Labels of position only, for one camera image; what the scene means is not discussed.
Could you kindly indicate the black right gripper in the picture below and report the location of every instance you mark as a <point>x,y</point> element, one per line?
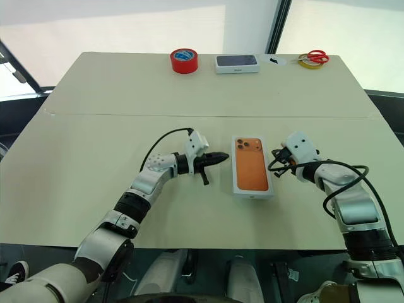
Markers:
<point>286,159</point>

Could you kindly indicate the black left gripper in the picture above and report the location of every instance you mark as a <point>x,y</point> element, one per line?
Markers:
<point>199,163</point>

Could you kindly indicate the white phone box base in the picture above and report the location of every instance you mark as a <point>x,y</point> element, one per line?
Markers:
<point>252,167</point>

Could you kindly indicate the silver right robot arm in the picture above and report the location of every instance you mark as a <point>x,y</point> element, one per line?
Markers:
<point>353,202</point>

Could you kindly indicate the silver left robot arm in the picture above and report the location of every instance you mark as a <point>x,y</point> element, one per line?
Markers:
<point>94,249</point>

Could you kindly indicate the closed dark-print phone box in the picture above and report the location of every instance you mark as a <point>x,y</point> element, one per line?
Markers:
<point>237,62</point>

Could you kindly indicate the white card with black logo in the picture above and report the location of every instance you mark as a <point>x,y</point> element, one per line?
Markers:
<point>274,60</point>

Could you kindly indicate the yellow tape roll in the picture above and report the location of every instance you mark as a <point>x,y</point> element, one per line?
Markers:
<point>311,64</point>

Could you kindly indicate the red tape roll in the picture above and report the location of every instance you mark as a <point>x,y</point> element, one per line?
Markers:
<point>183,64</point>

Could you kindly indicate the white rounded robot leg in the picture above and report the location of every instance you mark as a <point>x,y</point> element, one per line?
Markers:
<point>162,273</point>
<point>244,281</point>

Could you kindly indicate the olive clothed person's leg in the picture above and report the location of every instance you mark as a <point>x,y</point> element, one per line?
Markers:
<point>339,295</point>

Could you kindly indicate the dark slanted metal bar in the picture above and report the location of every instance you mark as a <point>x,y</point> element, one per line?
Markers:
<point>22,74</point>

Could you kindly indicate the black and white sneaker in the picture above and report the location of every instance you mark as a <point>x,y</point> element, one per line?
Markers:
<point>17,273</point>

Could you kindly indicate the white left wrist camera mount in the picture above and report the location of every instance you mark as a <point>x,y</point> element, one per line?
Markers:
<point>195,143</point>

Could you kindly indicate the black bracket under table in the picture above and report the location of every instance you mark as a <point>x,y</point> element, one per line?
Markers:
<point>285,271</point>

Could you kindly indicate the dark window frame post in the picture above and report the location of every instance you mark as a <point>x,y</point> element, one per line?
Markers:
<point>277,26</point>

